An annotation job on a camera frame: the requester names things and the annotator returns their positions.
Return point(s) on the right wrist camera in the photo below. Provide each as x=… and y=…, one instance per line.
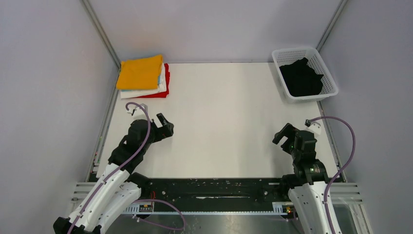
x=313, y=126

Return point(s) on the left aluminium frame post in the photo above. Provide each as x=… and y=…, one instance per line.
x=101, y=32

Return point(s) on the right aluminium frame post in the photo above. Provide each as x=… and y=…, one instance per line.
x=331, y=24

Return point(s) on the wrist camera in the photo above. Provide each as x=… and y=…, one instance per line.
x=313, y=126
x=136, y=112

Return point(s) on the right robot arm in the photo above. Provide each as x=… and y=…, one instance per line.
x=306, y=188

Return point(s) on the white plastic basket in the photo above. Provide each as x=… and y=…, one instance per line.
x=287, y=56

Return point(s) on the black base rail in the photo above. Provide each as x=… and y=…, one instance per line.
x=211, y=190

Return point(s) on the right controller box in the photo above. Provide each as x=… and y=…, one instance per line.
x=288, y=209

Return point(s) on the aluminium frame post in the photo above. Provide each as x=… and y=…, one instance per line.
x=101, y=32
x=331, y=24

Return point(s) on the slotted cable duct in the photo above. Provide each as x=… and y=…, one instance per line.
x=210, y=209

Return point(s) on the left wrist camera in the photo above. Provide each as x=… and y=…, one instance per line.
x=136, y=112

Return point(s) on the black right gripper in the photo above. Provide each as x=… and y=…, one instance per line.
x=289, y=130

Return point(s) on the folded red t shirt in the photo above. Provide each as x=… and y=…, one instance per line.
x=162, y=90

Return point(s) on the black t shirt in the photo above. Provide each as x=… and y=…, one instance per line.
x=301, y=80

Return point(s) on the folded white t shirt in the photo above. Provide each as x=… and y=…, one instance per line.
x=132, y=93

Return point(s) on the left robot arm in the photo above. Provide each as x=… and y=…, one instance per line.
x=119, y=186

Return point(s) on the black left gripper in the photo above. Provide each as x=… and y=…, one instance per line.
x=162, y=132

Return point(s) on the folded orange t shirt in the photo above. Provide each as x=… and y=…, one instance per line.
x=140, y=74

